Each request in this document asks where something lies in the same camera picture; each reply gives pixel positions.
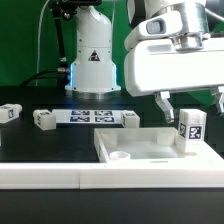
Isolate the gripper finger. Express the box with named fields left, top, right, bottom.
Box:
left=155, top=91, right=175, bottom=123
left=211, top=85, right=224, bottom=116

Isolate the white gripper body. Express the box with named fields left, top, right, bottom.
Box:
left=124, top=38, right=224, bottom=96

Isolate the white square tabletop part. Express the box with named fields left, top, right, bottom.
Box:
left=94, top=128, right=223, bottom=163

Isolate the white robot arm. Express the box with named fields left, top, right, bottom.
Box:
left=69, top=0, right=224, bottom=122

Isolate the white marker tag sheet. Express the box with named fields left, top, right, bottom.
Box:
left=52, top=109, right=121, bottom=124

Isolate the white U-shaped fence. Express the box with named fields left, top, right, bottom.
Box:
left=0, top=163, right=224, bottom=189

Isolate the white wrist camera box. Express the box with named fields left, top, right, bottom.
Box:
left=124, top=11, right=183, bottom=51

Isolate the white cable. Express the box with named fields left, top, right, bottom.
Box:
left=35, top=0, right=51, bottom=87

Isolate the black cable bundle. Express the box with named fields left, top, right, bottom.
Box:
left=20, top=69, right=70, bottom=88

